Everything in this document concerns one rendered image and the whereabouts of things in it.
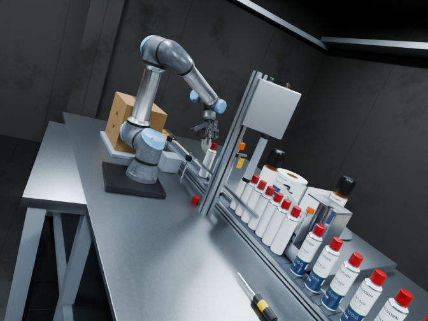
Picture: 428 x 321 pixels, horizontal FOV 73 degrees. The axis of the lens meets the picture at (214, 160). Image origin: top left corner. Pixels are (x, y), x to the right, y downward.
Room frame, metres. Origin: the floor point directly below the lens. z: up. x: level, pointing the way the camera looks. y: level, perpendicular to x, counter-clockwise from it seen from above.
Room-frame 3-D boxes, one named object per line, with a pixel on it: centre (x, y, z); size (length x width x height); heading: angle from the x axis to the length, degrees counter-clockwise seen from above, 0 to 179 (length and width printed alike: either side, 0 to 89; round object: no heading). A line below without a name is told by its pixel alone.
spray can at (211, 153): (1.55, 0.03, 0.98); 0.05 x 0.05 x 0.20
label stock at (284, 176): (1.76, -0.49, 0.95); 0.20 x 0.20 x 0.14
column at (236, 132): (1.21, -0.05, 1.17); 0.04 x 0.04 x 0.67; 37
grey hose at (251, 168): (1.14, -0.15, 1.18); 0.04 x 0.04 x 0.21
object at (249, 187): (1.24, -0.20, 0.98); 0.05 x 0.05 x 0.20
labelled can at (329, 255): (0.88, -0.47, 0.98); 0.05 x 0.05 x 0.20
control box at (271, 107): (1.19, -0.13, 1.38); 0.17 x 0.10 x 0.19; 92
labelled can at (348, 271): (0.82, -0.52, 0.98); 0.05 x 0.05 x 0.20
